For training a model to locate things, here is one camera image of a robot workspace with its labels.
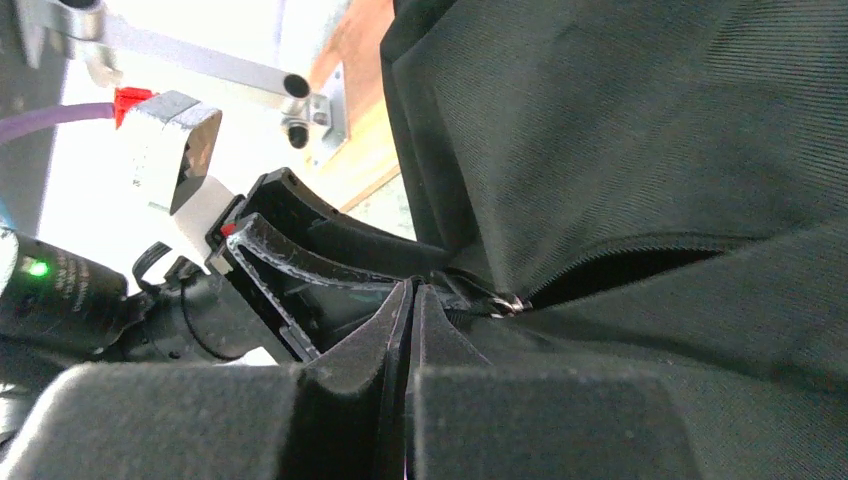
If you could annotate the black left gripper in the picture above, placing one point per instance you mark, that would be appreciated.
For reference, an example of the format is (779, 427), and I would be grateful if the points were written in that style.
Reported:
(287, 284)

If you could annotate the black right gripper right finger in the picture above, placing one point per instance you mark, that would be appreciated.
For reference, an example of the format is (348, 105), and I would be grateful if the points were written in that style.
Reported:
(472, 420)

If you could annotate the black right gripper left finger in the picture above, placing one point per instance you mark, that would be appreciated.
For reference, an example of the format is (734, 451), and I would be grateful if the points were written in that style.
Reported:
(338, 417)

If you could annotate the black student backpack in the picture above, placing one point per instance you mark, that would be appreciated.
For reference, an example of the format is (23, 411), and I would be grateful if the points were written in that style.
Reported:
(653, 186)

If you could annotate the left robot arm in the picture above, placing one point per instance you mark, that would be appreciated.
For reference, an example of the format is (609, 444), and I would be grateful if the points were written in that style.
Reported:
(59, 309)

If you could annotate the wooden base board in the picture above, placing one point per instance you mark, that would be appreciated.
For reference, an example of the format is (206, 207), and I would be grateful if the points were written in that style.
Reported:
(368, 159)

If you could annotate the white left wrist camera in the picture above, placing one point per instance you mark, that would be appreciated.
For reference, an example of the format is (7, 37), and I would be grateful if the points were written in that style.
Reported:
(170, 140)

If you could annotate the metal switch stand bracket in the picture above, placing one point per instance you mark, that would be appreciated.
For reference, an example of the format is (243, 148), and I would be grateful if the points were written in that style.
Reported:
(312, 118)

